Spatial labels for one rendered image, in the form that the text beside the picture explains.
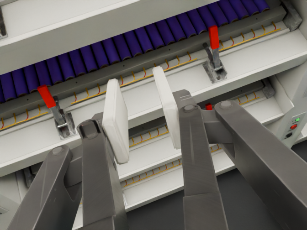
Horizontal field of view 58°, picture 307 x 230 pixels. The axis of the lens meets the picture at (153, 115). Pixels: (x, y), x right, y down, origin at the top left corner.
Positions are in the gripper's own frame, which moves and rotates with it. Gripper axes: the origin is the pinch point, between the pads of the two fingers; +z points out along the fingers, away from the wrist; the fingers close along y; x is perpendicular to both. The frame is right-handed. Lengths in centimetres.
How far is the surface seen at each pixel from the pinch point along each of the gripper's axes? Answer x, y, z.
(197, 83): -11.1, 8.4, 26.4
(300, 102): -27, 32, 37
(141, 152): -27.9, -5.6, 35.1
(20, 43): 4.5, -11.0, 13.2
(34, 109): -7.9, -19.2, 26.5
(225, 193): -62, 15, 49
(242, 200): -64, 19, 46
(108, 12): 5.0, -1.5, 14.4
